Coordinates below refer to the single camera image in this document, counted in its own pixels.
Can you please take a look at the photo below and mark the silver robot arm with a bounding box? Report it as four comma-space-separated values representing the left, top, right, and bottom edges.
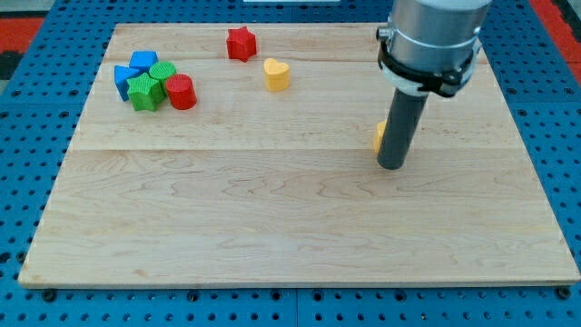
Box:
376, 0, 491, 97

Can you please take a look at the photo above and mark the yellow heart block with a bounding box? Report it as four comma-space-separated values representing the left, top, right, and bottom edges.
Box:
263, 58, 291, 92

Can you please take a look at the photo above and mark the wooden board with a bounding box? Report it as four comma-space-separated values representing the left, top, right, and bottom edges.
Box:
19, 24, 580, 289

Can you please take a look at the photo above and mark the yellow block behind rod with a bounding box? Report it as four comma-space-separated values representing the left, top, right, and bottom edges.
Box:
372, 120, 387, 154

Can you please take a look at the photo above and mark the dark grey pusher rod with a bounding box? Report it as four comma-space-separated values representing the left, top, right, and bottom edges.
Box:
377, 89, 428, 170

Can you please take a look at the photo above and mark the red star block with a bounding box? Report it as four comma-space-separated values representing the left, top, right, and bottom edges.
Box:
226, 26, 257, 63

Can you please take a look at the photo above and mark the red cylinder block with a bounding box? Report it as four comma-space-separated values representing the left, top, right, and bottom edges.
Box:
165, 74, 197, 110

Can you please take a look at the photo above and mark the green cylinder block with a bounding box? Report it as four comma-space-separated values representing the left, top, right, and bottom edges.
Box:
149, 61, 177, 89

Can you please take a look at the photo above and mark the green star block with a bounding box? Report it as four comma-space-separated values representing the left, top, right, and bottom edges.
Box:
127, 73, 165, 112

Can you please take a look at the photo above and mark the blue cube block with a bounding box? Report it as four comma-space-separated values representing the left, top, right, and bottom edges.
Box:
129, 50, 159, 73

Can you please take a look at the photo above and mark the blue triangle block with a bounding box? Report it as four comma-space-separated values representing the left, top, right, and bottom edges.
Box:
113, 65, 141, 102

